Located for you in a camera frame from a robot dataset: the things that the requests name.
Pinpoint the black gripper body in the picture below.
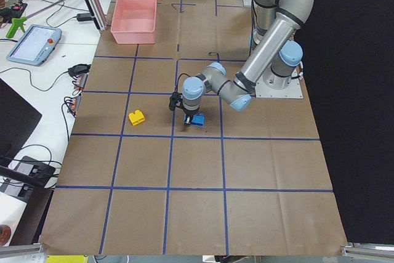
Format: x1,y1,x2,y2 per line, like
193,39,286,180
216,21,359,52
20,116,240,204
183,113,198,123

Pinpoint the blue toy block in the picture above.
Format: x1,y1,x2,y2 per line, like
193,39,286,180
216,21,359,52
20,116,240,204
190,113,206,127

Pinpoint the yellow toy block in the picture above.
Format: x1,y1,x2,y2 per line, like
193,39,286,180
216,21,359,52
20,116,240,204
128,110,146,126

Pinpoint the pink plastic box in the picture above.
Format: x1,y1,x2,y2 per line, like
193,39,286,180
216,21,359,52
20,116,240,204
110,0,157,44

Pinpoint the black dock box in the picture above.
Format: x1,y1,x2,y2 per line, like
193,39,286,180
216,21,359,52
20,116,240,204
15,156,56,188

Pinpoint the grey usb hub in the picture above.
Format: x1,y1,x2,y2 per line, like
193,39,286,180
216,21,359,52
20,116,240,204
73,73,89,90
64,94,82,113

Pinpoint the black power adapter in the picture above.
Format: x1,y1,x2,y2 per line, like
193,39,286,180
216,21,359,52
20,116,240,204
76,13,92,22

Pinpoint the teach pendant tablet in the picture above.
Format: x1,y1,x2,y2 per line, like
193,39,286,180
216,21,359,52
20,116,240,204
6,25,62,67

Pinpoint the black monitor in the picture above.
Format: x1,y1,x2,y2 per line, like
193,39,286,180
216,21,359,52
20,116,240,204
0,79,42,158

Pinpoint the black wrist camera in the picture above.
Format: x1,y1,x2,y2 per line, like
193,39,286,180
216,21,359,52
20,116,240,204
169,91,183,111

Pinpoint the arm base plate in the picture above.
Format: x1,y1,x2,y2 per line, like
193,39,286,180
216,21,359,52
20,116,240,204
255,74,304,99

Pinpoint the black cable bundle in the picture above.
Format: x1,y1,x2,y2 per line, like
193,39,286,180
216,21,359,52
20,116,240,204
67,63,92,76

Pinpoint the green handled tool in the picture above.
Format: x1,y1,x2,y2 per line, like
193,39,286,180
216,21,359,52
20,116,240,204
6,17,27,39

